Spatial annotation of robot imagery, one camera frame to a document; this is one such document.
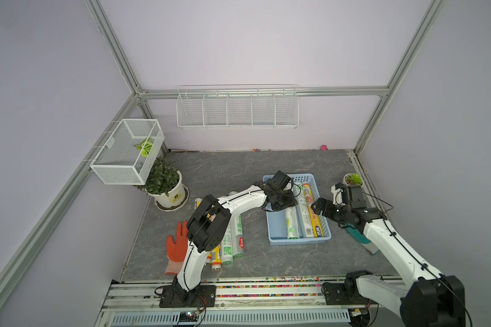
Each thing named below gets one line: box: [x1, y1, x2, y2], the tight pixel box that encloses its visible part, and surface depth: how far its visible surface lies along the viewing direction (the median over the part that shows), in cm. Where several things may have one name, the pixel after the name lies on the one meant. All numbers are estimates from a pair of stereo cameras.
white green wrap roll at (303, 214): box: [293, 180, 315, 239], surface depth 92 cm
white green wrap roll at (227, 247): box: [221, 228, 234, 265], surface depth 82 cm
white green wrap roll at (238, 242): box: [232, 212, 245, 259], surface depth 85 cm
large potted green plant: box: [133, 156, 190, 212], surface depth 89 cm
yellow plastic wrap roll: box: [302, 182, 324, 238], surface depth 91 cm
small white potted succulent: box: [343, 173, 365, 189], surface depth 98 cm
